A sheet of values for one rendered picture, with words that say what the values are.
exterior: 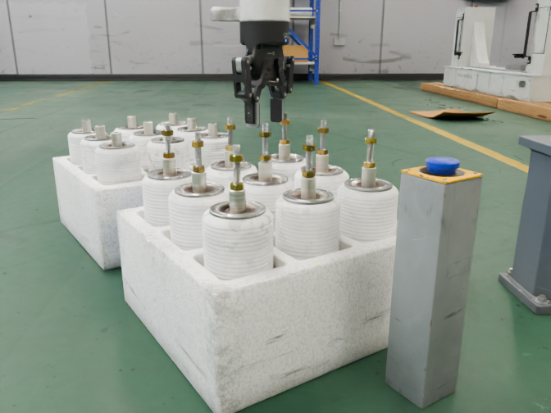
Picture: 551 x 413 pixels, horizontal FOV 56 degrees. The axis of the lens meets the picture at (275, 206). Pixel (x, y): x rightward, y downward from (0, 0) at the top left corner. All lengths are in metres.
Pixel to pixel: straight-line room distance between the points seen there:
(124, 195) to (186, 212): 0.39
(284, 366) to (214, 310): 0.15
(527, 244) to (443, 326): 0.41
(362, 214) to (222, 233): 0.24
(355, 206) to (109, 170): 0.57
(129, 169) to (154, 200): 0.29
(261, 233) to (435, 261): 0.22
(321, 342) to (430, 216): 0.25
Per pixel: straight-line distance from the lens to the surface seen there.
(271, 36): 0.78
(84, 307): 1.03
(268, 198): 0.81
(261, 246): 0.67
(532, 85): 4.10
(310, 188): 0.74
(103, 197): 1.11
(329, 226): 0.73
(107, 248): 1.15
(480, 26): 5.42
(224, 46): 7.14
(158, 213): 0.87
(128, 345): 0.89
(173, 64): 7.19
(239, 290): 0.64
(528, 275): 1.08
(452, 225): 0.65
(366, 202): 0.78
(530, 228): 1.07
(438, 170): 0.65
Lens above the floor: 0.46
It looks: 18 degrees down
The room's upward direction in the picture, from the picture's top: straight up
